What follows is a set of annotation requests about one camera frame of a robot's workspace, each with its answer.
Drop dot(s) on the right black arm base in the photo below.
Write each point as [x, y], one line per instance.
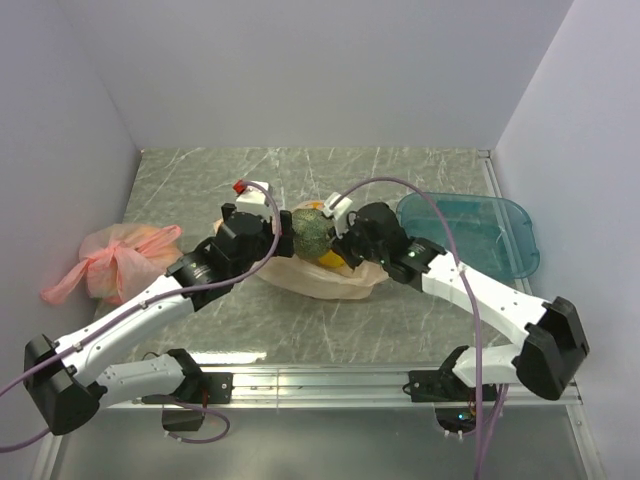
[456, 412]

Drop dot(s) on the aluminium mounting rail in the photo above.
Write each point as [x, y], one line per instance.
[320, 385]

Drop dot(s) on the green netted melon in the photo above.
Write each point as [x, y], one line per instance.
[312, 233]

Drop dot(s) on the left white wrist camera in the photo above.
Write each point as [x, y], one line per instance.
[252, 200]

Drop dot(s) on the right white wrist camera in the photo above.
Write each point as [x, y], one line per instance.
[337, 208]

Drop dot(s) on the orange plastic bag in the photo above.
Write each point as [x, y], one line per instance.
[310, 279]

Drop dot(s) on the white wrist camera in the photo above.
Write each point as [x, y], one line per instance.
[252, 200]
[337, 208]

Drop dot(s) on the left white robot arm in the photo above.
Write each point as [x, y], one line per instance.
[188, 285]

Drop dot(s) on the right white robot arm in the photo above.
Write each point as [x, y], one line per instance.
[547, 342]

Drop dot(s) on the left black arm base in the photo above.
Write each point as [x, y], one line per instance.
[213, 389]

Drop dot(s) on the yellow mango fruit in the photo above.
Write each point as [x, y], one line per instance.
[331, 260]

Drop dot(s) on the pink plastic bag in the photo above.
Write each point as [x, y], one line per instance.
[119, 262]

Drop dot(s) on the teal plastic tray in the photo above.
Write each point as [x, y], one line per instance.
[493, 235]

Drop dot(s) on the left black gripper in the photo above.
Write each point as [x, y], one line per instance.
[285, 232]

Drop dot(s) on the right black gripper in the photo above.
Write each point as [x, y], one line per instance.
[345, 247]

